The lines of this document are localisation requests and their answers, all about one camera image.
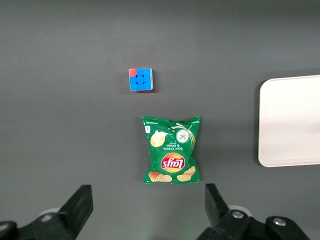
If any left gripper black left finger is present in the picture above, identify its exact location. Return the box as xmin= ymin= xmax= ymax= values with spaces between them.
xmin=0 ymin=184 xmax=94 ymax=240

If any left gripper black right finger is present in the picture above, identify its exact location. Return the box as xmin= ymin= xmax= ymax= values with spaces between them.
xmin=197 ymin=183 xmax=313 ymax=240

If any beige plastic tray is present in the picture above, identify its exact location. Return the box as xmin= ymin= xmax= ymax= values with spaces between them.
xmin=257 ymin=74 xmax=320 ymax=168

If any green Lay's chips bag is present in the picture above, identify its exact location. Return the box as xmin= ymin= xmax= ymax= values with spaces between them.
xmin=141 ymin=114 xmax=202 ymax=185

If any Rubik's cube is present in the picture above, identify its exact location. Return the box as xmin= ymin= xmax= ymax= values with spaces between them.
xmin=128 ymin=67 xmax=154 ymax=92

